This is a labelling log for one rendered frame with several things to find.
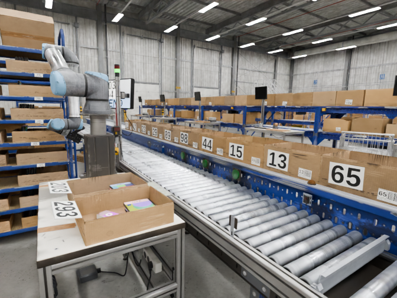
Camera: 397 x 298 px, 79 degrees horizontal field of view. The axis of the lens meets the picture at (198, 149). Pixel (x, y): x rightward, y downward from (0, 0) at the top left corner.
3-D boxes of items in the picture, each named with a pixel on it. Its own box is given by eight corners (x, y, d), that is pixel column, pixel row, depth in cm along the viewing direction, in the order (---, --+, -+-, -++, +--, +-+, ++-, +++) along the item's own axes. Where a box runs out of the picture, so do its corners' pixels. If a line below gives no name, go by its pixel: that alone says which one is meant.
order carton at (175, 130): (163, 140, 291) (163, 126, 288) (184, 139, 307) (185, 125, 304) (179, 145, 259) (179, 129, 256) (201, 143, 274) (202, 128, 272)
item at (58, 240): (39, 187, 166) (38, 182, 166) (124, 175, 197) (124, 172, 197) (36, 269, 83) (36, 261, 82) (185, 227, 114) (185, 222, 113)
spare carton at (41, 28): (-4, 13, 193) (-3, 6, 204) (2, 49, 211) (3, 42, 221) (54, 23, 215) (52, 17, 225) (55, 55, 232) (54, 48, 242)
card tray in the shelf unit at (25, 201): (19, 208, 222) (18, 197, 220) (21, 197, 247) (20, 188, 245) (69, 200, 244) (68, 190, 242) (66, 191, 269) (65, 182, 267)
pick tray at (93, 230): (74, 218, 115) (72, 198, 113) (150, 201, 136) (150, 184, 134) (85, 246, 92) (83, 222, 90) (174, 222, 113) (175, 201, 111)
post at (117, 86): (116, 167, 248) (112, 77, 234) (120, 166, 251) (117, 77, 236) (119, 169, 238) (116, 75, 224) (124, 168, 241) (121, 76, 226)
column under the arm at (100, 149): (84, 186, 160) (81, 136, 154) (78, 177, 181) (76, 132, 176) (123, 181, 174) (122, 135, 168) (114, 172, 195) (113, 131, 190)
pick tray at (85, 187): (67, 197, 140) (65, 180, 139) (132, 186, 162) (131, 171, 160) (74, 215, 117) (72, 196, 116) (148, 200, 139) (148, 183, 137)
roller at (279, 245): (250, 258, 95) (251, 246, 94) (324, 226, 123) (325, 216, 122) (260, 265, 91) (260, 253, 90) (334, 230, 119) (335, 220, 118)
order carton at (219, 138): (198, 151, 227) (199, 132, 224) (223, 148, 242) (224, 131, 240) (225, 158, 194) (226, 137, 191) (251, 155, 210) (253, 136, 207)
